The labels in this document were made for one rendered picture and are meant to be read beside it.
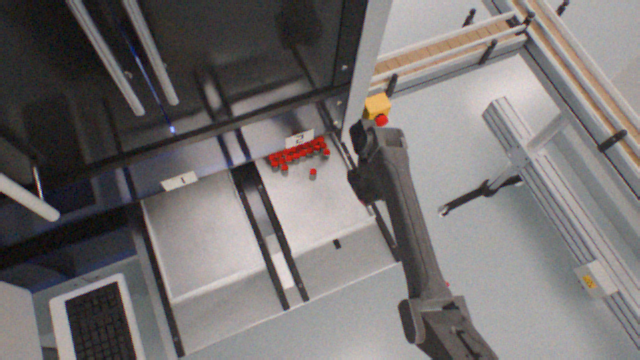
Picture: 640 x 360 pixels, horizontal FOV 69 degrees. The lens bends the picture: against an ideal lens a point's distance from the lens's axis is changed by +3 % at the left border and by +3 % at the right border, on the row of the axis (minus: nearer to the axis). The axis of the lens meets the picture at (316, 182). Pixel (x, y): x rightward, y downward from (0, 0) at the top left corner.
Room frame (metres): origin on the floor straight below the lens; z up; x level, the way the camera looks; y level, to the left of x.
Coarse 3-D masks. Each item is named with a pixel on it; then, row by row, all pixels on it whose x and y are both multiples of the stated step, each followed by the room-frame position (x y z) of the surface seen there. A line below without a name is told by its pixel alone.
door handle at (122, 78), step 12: (72, 0) 0.38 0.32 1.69; (72, 12) 0.38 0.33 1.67; (84, 12) 0.38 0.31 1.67; (84, 24) 0.38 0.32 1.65; (96, 24) 0.39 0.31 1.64; (96, 36) 0.38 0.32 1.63; (96, 48) 0.38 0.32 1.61; (108, 48) 0.39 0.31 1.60; (108, 60) 0.38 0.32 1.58; (120, 72) 0.39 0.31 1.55; (120, 84) 0.38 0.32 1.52; (132, 84) 0.42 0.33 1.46; (132, 96) 0.38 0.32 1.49; (132, 108) 0.38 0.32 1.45; (144, 108) 0.39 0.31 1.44
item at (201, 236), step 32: (192, 192) 0.45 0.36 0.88; (224, 192) 0.46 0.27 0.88; (160, 224) 0.34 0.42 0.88; (192, 224) 0.35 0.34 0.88; (224, 224) 0.37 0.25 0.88; (160, 256) 0.25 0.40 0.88; (192, 256) 0.26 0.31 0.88; (224, 256) 0.27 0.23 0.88; (256, 256) 0.29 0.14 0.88; (192, 288) 0.18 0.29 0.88
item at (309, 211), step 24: (336, 144) 0.66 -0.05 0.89; (264, 168) 0.56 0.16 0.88; (312, 168) 0.58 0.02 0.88; (336, 168) 0.59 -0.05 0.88; (288, 192) 0.49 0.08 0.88; (312, 192) 0.50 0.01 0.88; (336, 192) 0.51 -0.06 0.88; (288, 216) 0.41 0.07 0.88; (312, 216) 0.42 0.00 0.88; (336, 216) 0.43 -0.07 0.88; (360, 216) 0.44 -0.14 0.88; (288, 240) 0.33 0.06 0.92; (312, 240) 0.34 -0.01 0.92
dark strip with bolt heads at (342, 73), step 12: (348, 0) 0.65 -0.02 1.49; (360, 0) 0.66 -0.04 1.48; (348, 12) 0.65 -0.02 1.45; (360, 12) 0.66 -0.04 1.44; (348, 24) 0.65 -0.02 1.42; (360, 24) 0.67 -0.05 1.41; (348, 36) 0.65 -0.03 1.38; (348, 48) 0.66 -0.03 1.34; (336, 60) 0.65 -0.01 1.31; (348, 60) 0.66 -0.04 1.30; (336, 72) 0.65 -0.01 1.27; (348, 72) 0.66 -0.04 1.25; (336, 84) 0.65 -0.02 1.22
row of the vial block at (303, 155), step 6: (324, 144) 0.64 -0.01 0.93; (312, 150) 0.61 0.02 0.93; (318, 150) 0.62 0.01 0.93; (288, 156) 0.58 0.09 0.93; (294, 156) 0.59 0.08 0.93; (300, 156) 0.59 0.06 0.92; (306, 156) 0.60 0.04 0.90; (312, 156) 0.61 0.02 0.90; (318, 156) 0.62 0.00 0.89; (276, 162) 0.56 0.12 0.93; (282, 162) 0.56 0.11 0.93; (288, 162) 0.57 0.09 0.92; (294, 162) 0.58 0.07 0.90; (276, 168) 0.55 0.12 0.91
